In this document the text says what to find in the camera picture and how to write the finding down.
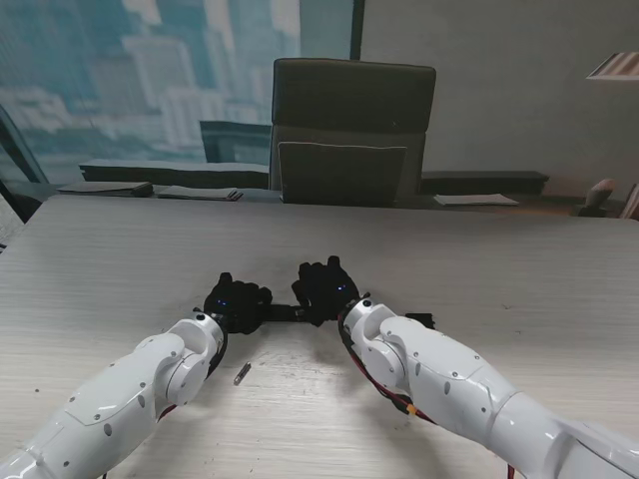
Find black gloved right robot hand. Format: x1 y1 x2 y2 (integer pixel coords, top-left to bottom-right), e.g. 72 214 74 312
291 254 361 329

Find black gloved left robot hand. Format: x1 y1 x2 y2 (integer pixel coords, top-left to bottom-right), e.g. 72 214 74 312
203 271 275 335

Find black remote control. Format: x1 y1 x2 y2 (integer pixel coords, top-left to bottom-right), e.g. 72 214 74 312
262 302 311 323

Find grey paper stack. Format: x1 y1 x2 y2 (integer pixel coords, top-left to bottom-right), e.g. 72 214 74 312
156 185 245 203

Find long dark low bench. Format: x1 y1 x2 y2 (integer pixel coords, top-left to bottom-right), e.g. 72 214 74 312
78 158 271 191

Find dark grey folder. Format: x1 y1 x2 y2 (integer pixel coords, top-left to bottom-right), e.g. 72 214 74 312
56 181 154 199

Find white paper sheet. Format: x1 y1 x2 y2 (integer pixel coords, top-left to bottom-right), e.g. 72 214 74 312
432 194 520 208

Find dark office chair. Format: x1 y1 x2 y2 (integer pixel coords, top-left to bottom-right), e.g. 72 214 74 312
268 57 438 209

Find short dark low bench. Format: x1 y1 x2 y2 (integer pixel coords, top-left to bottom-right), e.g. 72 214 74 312
421 170 550 196

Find beige figurine ornament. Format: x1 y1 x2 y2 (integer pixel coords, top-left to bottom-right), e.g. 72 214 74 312
572 178 616 219

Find red black right arm cable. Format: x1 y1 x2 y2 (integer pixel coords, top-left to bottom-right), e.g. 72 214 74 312
336 313 440 428

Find slanted dark window frame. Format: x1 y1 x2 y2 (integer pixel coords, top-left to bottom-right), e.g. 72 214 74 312
0 103 51 225

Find dark window frame post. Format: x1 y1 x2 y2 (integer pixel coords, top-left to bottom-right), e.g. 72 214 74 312
349 0 366 61

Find wooden frame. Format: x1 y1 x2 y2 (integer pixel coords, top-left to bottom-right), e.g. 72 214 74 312
620 182 639 221

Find wall shelf with books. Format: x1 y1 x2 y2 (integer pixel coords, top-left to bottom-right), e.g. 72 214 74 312
585 52 639 81

